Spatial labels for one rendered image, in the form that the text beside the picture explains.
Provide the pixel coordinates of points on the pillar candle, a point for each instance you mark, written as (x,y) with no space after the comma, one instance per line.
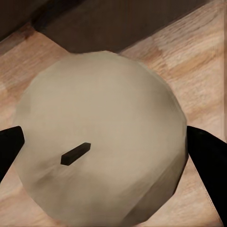
(105,140)

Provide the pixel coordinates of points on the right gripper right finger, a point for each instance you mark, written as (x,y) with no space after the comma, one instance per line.
(209,155)

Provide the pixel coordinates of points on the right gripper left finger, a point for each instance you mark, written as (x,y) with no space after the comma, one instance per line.
(11,142)

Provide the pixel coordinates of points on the cabinet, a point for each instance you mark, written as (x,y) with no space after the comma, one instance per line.
(81,26)

